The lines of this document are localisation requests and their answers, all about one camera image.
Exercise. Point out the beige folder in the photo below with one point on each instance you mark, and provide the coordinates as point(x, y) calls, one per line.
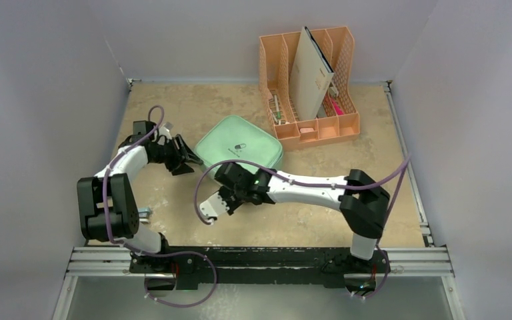
point(311, 73)

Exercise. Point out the blue white stapler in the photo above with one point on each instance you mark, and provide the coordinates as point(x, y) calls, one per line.
point(144, 215)

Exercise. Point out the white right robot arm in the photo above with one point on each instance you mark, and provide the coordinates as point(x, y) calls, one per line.
point(362, 202)

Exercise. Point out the peach desk file organizer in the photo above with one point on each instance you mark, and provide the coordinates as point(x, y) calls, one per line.
point(276, 55)

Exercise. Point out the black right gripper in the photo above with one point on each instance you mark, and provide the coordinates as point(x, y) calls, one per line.
point(230, 194)

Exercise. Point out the pink item in organizer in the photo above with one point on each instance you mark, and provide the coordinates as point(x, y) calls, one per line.
point(336, 107)

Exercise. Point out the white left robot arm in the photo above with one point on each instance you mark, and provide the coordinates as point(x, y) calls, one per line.
point(107, 207)

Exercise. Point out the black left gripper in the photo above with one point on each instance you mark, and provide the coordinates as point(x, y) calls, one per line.
point(178, 158)

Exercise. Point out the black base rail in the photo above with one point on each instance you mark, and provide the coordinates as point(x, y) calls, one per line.
point(330, 267)

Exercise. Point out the green medicine case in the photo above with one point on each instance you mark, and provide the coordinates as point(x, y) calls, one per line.
point(236, 138)

